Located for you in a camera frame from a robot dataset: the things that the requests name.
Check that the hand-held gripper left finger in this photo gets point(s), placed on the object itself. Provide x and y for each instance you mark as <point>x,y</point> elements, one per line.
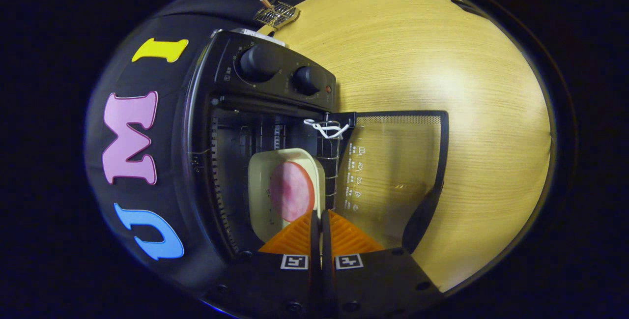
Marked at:
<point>314,240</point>

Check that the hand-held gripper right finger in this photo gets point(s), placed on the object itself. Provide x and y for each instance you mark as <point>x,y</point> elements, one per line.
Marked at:
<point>327,240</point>

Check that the pink ham slice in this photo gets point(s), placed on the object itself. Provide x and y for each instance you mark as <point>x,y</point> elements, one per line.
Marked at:
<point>292,191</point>

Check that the cream square plate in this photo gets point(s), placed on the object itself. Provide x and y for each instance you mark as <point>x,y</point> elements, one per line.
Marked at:
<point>258,186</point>

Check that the black toaster oven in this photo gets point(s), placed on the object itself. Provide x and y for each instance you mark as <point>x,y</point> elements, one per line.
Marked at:
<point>275,83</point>

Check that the small pale stick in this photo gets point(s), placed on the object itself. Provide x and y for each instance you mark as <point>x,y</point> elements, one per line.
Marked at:
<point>265,2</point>

